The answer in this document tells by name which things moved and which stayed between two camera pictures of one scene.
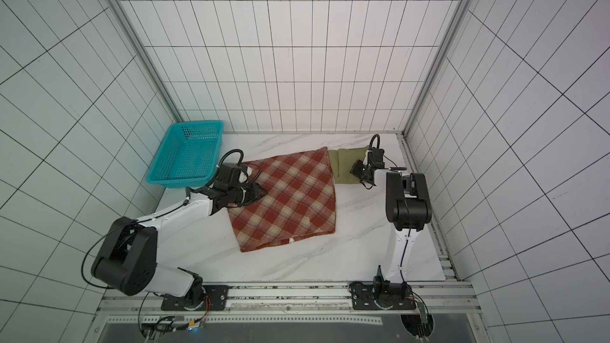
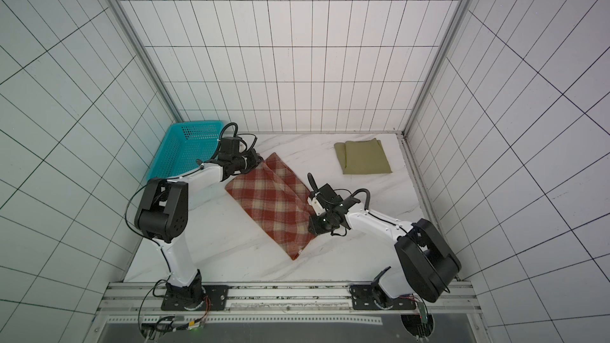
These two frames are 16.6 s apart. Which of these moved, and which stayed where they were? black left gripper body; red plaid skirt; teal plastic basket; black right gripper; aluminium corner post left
Moved: black right gripper; red plaid skirt; black left gripper body
Stayed: teal plastic basket; aluminium corner post left
